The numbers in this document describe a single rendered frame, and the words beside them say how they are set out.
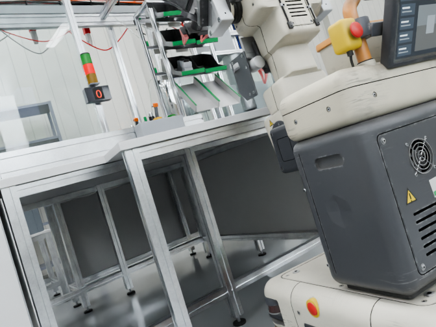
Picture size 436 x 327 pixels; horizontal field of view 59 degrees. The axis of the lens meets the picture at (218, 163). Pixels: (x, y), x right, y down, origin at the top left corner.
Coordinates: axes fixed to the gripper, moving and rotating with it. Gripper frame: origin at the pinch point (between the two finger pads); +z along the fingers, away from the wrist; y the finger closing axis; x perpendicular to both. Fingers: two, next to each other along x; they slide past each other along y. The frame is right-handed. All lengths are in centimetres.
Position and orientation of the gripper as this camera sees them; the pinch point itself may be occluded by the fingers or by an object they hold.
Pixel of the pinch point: (193, 41)
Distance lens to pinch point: 198.5
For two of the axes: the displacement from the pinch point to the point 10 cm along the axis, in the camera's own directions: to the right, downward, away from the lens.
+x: 4.5, 8.1, -3.8
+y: -8.6, 2.7, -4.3
